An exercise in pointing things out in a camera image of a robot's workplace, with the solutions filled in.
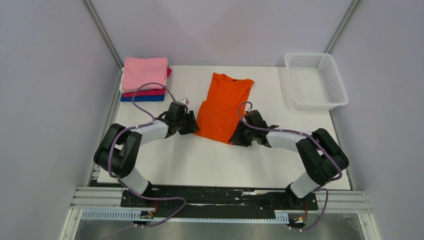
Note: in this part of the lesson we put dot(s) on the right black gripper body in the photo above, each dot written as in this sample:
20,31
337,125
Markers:
254,133

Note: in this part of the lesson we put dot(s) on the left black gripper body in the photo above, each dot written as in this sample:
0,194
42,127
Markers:
179,121

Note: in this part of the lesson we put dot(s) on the orange t-shirt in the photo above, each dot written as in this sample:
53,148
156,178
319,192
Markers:
218,115

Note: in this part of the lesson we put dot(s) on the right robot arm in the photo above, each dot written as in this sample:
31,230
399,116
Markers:
321,156

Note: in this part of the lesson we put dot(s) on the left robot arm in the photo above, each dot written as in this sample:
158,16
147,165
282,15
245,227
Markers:
118,151

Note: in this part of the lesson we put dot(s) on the blue folded t-shirt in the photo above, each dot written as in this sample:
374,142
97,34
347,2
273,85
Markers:
143,98

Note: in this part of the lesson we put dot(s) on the magenta folded t-shirt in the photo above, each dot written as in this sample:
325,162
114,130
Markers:
152,91

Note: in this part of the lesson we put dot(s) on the pink folded t-shirt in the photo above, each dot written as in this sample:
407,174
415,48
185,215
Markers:
154,62

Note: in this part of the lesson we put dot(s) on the white plastic basket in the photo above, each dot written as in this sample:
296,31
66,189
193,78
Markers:
314,81

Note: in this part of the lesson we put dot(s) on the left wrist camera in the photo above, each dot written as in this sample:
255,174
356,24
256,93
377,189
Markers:
184,101

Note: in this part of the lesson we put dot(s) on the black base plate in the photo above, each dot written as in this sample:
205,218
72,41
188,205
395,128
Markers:
217,201

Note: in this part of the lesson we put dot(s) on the left aluminium frame post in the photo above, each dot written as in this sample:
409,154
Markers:
103,32

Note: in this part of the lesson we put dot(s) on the aluminium frame post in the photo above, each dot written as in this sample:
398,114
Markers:
354,4
103,32

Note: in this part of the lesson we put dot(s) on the white slotted cable duct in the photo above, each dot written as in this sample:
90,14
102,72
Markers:
140,216

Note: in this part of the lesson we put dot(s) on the right aluminium frame post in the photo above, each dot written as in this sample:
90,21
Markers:
354,4

